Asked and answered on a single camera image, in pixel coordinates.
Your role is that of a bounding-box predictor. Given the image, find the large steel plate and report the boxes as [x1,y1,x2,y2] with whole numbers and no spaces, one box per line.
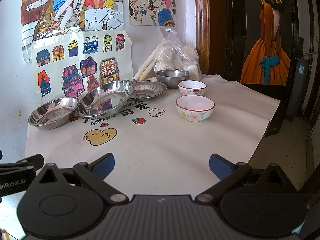
[78,80,135,118]

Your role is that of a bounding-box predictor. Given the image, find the floral ceramic bowl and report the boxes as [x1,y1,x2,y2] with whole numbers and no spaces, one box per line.
[175,95,215,122]
[178,80,207,95]

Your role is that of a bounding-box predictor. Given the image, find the small steel plate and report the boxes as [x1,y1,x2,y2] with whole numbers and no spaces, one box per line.
[130,80,167,101]

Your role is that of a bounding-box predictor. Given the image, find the deep steel bowl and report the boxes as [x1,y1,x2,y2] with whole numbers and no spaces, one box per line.
[155,69,190,89]

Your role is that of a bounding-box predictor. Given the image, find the white printed table cloth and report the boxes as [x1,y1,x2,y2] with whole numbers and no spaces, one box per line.
[25,75,279,197]

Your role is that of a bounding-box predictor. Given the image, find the white rolled stick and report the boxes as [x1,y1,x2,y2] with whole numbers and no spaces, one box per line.
[133,49,156,80]

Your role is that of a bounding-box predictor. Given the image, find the houses drawing paper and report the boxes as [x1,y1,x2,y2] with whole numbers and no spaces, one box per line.
[31,30,133,105]

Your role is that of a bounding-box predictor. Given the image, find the beige rolled stick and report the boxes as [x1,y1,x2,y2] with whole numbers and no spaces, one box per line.
[138,62,153,81]

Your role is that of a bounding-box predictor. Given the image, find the plastic bag of buns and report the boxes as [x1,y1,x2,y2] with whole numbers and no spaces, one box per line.
[153,28,201,81]

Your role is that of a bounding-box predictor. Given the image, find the orange dress lady painting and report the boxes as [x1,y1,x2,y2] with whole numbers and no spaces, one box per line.
[240,0,291,86]

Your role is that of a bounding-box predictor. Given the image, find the girl with fan drawing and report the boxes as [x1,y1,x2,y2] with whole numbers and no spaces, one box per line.
[21,0,124,62]

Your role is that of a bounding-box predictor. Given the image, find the girl with teddy drawing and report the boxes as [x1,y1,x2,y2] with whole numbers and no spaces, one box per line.
[129,0,176,28]

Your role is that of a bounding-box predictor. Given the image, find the brown wooden door frame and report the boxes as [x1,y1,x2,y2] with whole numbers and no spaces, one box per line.
[195,0,210,74]

